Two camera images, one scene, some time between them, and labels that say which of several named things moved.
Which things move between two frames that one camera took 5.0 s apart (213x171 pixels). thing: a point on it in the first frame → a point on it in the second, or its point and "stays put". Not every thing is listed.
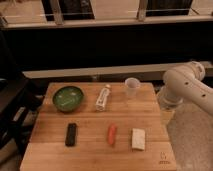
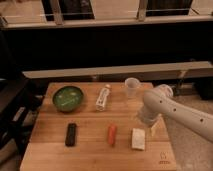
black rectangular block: x=70 y=140 stays put
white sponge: x=138 y=138 stays put
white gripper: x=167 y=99 → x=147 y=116
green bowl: x=68 y=98 stays put
